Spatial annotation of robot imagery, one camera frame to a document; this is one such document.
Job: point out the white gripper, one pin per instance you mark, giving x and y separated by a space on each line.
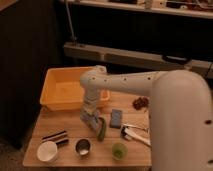
88 115

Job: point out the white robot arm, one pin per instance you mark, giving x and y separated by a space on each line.
180 110

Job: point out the white handled kitchen tool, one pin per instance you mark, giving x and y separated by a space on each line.
128 134

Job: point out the small metal cup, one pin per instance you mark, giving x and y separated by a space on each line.
83 147

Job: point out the green plastic cup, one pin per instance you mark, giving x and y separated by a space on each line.
119 151

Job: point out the green chili pepper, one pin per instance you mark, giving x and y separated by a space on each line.
102 132

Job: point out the white bowl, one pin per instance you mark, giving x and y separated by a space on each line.
47 152

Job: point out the dark stick lower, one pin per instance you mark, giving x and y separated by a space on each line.
62 141

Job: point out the grey metal rail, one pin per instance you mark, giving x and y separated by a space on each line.
134 59

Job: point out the blue sponge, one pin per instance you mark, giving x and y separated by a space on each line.
116 118

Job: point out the grey cloth towel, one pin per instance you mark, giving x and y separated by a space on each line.
94 123

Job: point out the yellow plastic bin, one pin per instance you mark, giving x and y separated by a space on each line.
62 89

